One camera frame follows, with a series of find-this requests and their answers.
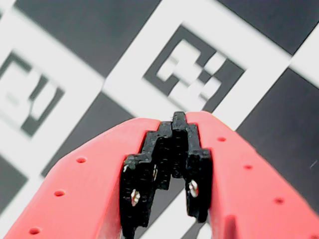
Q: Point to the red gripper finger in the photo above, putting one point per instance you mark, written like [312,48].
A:
[249,189]
[82,189]

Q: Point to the black white marker checkerboard mat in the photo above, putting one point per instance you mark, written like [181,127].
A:
[99,37]

